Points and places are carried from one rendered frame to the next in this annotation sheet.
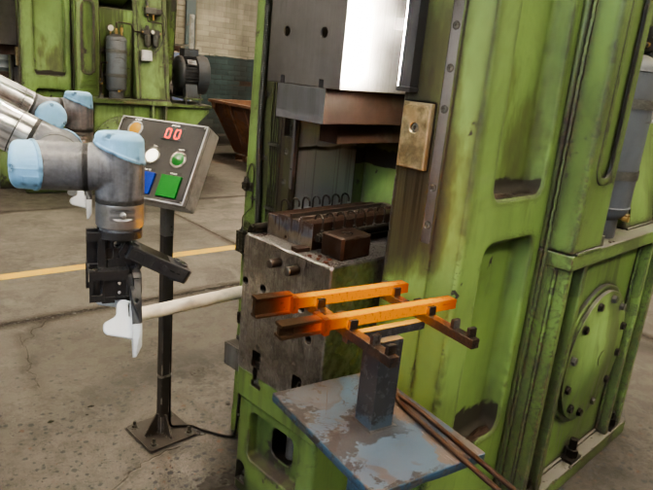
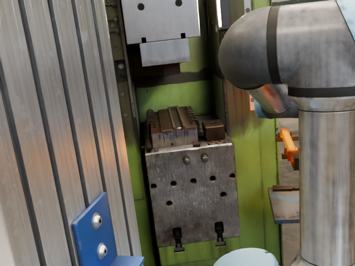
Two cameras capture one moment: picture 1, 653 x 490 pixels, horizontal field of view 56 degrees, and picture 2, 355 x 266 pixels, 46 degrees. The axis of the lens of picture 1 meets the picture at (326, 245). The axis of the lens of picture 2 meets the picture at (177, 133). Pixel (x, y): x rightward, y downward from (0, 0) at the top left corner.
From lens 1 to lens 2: 147 cm
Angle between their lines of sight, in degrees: 45
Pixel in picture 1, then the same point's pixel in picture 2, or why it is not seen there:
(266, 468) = not seen: outside the picture
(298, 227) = (183, 133)
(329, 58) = (187, 18)
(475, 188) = not seen: hidden behind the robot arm
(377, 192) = (151, 104)
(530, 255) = not seen: hidden behind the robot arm
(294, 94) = (159, 48)
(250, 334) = (167, 220)
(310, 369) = (229, 211)
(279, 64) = (138, 30)
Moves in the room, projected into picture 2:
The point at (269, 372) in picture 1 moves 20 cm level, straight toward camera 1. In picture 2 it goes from (192, 234) to (231, 245)
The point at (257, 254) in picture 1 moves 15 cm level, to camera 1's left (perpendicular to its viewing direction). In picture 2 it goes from (162, 162) to (137, 175)
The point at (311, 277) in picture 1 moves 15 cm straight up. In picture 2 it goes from (217, 155) to (215, 122)
